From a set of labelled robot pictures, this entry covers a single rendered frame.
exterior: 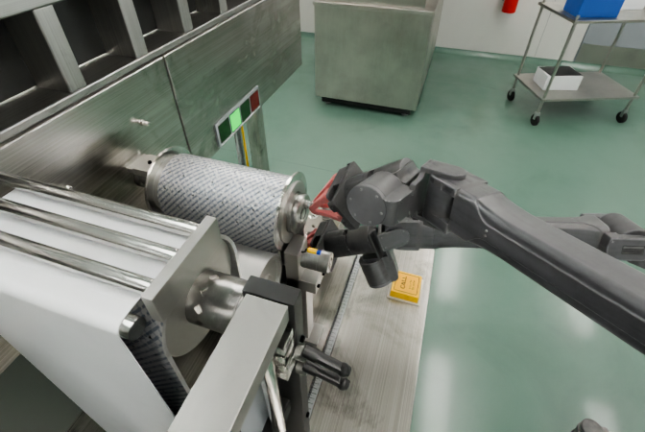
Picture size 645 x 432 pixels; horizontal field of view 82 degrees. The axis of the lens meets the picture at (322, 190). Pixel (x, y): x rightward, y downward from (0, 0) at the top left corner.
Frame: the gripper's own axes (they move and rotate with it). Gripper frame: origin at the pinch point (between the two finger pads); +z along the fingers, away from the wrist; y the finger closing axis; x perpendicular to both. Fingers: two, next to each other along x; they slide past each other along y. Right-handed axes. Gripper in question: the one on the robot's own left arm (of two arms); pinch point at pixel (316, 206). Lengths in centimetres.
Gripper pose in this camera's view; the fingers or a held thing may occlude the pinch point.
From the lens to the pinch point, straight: 66.2
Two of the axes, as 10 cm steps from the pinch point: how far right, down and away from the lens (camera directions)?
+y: 3.6, -6.8, 6.4
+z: -7.1, 2.5, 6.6
